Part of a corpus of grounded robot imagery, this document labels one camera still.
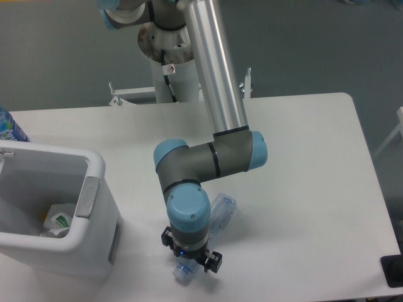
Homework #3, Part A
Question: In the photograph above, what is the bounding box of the trash inside the can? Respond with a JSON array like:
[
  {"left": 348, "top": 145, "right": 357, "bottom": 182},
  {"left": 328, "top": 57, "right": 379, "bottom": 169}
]
[{"left": 40, "top": 203, "right": 76, "bottom": 238}]

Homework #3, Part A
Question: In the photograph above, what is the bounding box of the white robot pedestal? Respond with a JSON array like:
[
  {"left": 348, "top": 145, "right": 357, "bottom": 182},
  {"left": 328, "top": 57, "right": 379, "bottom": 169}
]
[{"left": 108, "top": 21, "right": 254, "bottom": 107}]

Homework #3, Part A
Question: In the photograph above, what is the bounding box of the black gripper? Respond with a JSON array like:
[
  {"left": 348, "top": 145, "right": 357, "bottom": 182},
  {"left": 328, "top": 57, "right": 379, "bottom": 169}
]
[{"left": 161, "top": 227, "right": 222, "bottom": 273}]

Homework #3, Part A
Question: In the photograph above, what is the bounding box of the black cable on pedestal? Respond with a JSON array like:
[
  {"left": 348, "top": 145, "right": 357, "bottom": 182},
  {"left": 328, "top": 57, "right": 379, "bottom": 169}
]
[{"left": 159, "top": 48, "right": 179, "bottom": 103}]

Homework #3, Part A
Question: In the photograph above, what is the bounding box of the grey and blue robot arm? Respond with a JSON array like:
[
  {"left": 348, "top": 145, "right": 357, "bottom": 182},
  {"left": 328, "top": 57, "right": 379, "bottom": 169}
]
[{"left": 97, "top": 1, "right": 268, "bottom": 272}]

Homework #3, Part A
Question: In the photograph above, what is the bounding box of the blue labelled bottle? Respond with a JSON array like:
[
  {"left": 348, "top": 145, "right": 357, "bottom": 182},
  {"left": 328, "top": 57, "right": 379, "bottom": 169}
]
[{"left": 1, "top": 108, "right": 30, "bottom": 142}]

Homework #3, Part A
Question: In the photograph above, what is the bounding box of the white frame at right edge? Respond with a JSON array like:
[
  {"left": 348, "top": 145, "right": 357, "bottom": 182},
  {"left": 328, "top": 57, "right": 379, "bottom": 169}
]
[{"left": 372, "top": 107, "right": 402, "bottom": 159}]

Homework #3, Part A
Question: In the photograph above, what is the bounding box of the clear plastic water bottle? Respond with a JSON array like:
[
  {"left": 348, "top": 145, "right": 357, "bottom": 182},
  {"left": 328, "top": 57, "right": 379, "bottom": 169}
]
[{"left": 173, "top": 193, "right": 237, "bottom": 284}]

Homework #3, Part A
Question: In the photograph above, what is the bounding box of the white trash can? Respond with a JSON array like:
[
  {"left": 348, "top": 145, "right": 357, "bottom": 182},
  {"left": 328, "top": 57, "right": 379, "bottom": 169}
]
[{"left": 1, "top": 140, "right": 123, "bottom": 277}]

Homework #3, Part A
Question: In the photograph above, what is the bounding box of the black object at table edge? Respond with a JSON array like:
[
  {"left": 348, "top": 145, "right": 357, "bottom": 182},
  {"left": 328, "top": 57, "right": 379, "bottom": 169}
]
[{"left": 380, "top": 254, "right": 402, "bottom": 288}]

